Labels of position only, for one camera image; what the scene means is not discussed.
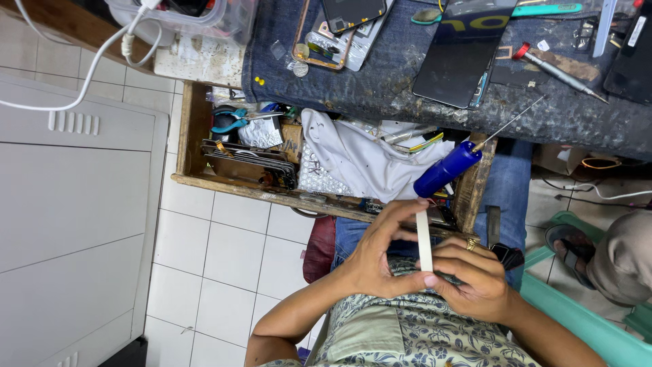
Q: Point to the person's left hand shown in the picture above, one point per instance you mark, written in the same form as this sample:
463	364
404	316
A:
372	260

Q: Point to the person's right hand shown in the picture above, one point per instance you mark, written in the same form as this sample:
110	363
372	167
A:
481	288

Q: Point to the person's right fingers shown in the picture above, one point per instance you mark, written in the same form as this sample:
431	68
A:
448	260

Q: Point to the white plastic strip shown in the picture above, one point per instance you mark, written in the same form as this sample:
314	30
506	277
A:
424	239

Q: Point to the floral patterned shirt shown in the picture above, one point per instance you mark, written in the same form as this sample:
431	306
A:
407	331

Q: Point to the blue jeans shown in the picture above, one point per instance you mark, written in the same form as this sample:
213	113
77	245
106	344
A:
504	193

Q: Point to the black sandal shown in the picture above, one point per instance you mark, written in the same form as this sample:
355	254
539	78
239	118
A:
563	242

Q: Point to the dark red bag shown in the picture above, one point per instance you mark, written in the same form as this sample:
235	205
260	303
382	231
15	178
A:
320	250

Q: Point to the white cloth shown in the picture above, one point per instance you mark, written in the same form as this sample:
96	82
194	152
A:
356	158

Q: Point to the green plastic chair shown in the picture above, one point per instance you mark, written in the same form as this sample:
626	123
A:
575	316

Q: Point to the cardboard box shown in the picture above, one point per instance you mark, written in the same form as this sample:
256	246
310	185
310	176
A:
558	159

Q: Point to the bubble wrap sheet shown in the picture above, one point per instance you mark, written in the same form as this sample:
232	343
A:
318	176

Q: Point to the denim work mat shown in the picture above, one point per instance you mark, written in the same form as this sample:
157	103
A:
387	86

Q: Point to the large black phone screen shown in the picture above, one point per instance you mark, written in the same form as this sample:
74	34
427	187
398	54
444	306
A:
456	56

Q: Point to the red capped silver screwdriver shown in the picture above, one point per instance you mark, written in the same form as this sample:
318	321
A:
558	71

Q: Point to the stack of phone screens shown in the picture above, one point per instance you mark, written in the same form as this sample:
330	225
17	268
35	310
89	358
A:
249	165

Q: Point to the silver foil pouch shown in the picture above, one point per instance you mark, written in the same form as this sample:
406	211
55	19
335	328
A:
260	133

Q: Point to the silver phone back cover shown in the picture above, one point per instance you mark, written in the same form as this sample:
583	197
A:
369	43

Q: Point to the silver coin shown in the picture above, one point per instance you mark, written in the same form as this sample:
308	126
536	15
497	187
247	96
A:
300	69

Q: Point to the yellow push pins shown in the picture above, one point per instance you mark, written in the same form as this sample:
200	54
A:
260	80

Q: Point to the small black phone screen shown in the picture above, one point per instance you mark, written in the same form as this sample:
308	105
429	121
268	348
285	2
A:
351	13

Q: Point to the black phone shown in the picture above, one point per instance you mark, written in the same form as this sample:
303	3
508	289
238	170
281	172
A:
629	61

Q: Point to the wooden drawer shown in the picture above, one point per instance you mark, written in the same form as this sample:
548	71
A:
191	137

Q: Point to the white stained slab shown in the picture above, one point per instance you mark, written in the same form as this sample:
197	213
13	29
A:
198	61

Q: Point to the clear plastic container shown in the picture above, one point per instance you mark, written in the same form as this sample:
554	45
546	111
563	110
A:
203	18

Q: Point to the white metal cabinet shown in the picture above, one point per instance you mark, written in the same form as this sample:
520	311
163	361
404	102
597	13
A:
71	219

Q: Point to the rose gold phone frame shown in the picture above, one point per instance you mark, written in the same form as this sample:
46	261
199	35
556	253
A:
318	51

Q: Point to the white phone side frame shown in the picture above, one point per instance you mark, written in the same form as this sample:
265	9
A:
604	28

